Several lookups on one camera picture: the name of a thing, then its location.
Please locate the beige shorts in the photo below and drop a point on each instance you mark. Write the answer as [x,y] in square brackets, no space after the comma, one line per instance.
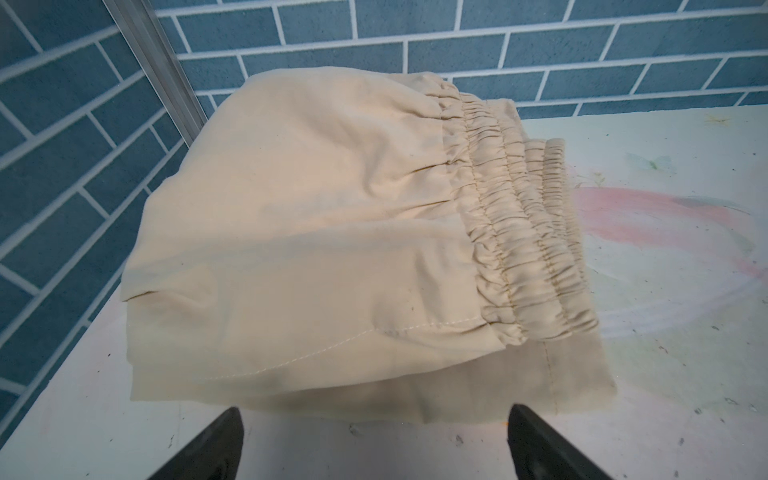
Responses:
[362,246]

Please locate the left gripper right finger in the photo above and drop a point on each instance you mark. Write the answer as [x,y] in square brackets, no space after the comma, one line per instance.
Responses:
[541,453]

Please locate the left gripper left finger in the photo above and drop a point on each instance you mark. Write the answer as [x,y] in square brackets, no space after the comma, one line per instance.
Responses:
[215,453]

